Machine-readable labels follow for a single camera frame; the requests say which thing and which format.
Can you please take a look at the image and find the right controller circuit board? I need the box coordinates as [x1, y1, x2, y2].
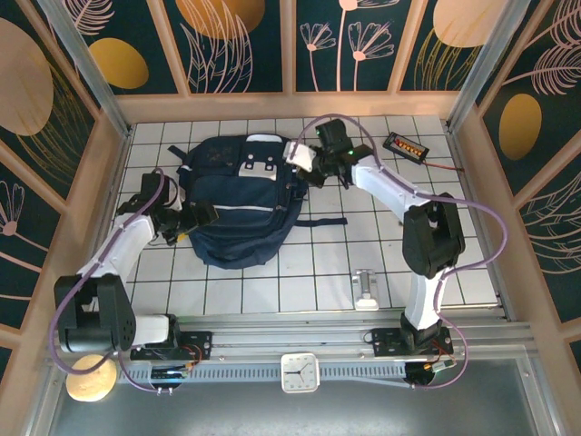
[421, 358, 457, 373]

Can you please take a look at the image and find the black device orange display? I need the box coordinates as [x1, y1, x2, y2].
[382, 132, 430, 164]

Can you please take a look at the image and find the white square clock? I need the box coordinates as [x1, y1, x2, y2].
[280, 352, 322, 393]

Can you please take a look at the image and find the aluminium frame post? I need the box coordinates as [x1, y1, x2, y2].
[447, 0, 532, 133]
[38, 0, 133, 137]

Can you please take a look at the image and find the controller circuit board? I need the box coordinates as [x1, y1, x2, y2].
[421, 358, 457, 373]
[151, 362, 194, 381]

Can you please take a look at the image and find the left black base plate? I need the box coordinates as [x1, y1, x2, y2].
[130, 330, 213, 362]

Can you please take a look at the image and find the aluminium mounting rail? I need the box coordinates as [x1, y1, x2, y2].
[44, 320, 535, 360]

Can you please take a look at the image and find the thin red cable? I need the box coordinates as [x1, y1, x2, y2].
[424, 159, 465, 173]

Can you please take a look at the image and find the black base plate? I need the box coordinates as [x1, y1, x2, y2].
[130, 330, 213, 362]
[371, 327, 454, 358]

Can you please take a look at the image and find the round yellow sponge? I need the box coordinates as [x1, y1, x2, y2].
[65, 353, 118, 402]

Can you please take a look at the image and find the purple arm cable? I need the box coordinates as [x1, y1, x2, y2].
[48, 167, 182, 394]
[299, 113, 507, 391]

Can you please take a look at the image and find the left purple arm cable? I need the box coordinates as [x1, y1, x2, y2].
[48, 167, 182, 394]

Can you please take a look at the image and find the navy blue backpack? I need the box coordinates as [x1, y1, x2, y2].
[167, 134, 349, 270]

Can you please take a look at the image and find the grey slotted cable duct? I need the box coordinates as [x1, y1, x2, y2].
[116, 362, 409, 385]

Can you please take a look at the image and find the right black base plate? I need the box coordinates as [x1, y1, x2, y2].
[371, 327, 454, 358]

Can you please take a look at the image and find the left controller circuit board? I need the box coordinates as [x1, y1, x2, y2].
[151, 362, 194, 381]

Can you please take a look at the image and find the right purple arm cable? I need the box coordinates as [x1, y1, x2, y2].
[299, 113, 507, 391]

